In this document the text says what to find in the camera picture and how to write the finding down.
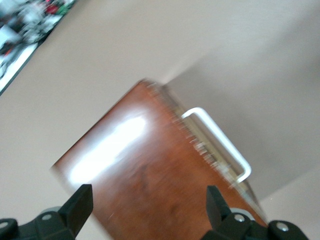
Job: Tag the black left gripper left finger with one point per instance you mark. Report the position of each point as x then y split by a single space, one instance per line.
75 212

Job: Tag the dark red wooden cabinet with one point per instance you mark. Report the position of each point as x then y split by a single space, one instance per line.
150 175

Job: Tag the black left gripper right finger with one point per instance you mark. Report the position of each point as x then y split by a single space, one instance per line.
217 212

